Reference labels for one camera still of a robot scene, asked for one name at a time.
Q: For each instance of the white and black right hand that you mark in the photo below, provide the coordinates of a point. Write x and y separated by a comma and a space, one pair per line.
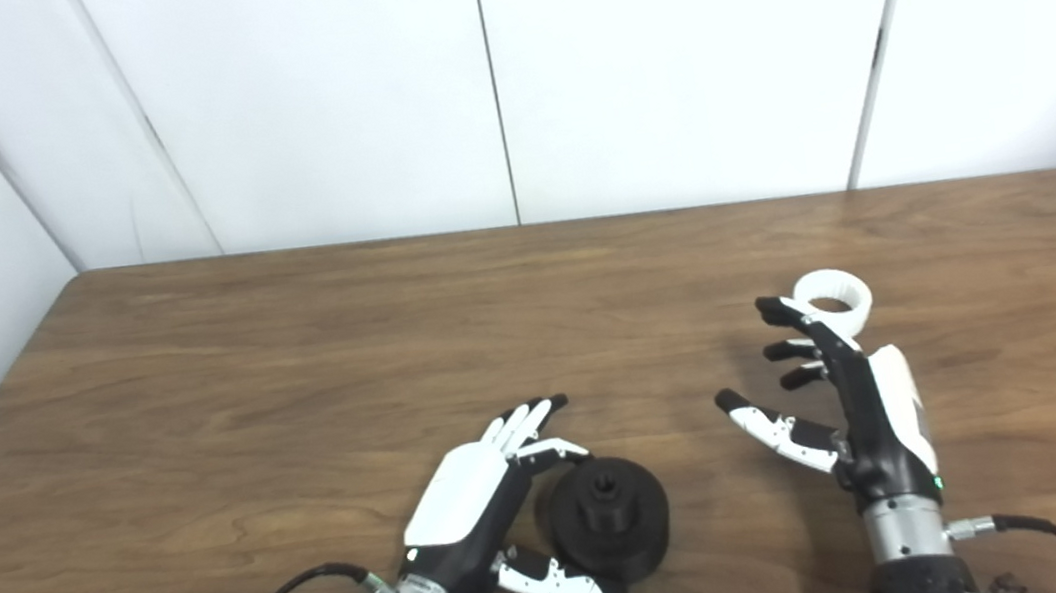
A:
873, 435

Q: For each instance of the white and black left hand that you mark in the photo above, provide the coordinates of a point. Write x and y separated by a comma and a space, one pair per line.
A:
462, 496

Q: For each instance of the round black part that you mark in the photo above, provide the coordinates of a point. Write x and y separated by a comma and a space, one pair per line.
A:
617, 527

